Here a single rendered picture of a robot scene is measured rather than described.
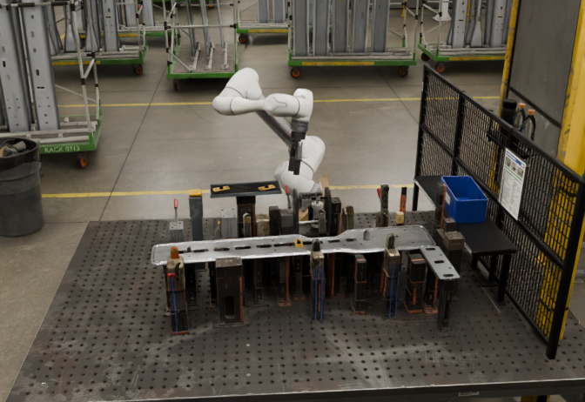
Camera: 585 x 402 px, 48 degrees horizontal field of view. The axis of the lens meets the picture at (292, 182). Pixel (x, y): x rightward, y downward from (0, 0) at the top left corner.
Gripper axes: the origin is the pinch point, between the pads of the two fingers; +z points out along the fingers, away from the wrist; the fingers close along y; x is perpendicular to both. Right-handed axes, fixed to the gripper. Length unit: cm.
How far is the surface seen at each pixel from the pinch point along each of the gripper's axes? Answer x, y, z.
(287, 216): -1.0, 4.4, 22.7
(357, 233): 33.7, 14.0, 26.5
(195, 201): -47, -11, 22
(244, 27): 71, -893, -151
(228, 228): -30.2, 5.7, 31.3
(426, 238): 65, 26, 24
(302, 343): 5, 46, 73
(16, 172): -171, -213, 49
